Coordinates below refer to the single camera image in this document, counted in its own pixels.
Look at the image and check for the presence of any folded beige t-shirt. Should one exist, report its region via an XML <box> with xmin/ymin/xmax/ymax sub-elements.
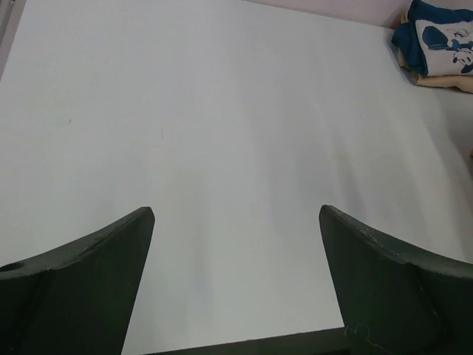
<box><xmin>397</xmin><ymin>10</ymin><xmax>473</xmax><ymax>92</ymax></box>

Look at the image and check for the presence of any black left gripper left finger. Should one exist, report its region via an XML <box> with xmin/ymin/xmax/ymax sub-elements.
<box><xmin>1</xmin><ymin>207</ymin><xmax>154</xmax><ymax>354</ymax></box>

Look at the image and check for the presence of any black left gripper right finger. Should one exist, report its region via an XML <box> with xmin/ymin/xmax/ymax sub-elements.
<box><xmin>319</xmin><ymin>205</ymin><xmax>472</xmax><ymax>354</ymax></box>

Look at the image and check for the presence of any folded blue Mickey t-shirt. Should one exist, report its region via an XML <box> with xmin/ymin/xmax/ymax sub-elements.
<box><xmin>391</xmin><ymin>0</ymin><xmax>473</xmax><ymax>77</ymax></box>

